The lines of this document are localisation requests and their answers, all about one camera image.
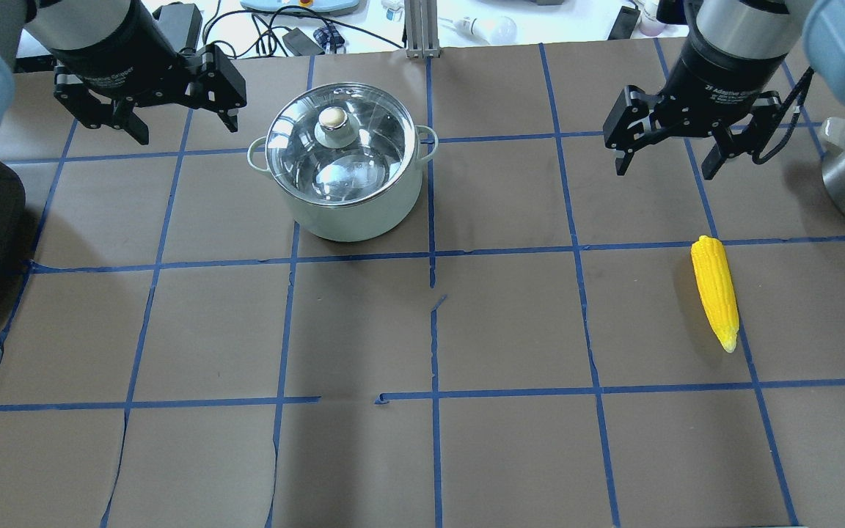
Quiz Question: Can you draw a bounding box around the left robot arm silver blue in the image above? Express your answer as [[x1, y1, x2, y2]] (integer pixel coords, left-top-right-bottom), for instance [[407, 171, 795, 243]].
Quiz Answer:
[[0, 1, 247, 144]]

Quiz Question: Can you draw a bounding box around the yellow corn cob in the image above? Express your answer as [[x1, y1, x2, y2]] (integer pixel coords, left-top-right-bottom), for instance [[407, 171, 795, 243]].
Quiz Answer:
[[690, 236, 741, 353]]

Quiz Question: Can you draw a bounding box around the aluminium frame post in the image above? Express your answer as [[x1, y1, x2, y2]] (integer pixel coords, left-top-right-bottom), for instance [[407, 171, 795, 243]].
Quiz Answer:
[[403, 0, 442, 59]]

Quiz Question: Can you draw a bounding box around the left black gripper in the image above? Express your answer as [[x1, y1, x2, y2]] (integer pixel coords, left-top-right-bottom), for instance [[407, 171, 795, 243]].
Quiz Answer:
[[49, 2, 247, 146]]

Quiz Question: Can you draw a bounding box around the blue teach pendant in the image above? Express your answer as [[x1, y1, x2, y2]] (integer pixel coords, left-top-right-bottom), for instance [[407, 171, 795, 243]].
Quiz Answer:
[[239, 0, 362, 16]]

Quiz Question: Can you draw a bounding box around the black power adapter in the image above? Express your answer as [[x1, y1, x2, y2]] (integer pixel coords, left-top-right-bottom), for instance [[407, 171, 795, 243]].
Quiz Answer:
[[282, 28, 325, 56]]

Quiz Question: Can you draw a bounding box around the glass pot lid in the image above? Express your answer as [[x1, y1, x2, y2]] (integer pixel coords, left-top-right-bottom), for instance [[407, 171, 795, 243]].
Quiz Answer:
[[263, 81, 420, 208]]

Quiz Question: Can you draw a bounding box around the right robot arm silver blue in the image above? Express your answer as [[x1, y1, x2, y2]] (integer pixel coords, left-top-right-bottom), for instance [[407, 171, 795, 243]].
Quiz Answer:
[[603, 1, 845, 180]]

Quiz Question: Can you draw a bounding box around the white light bulb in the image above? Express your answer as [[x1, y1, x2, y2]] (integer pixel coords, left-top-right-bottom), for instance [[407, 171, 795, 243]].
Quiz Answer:
[[450, 15, 519, 45]]

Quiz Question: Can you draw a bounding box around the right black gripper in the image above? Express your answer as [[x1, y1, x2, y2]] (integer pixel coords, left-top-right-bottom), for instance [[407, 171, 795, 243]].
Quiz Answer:
[[603, 29, 791, 180]]

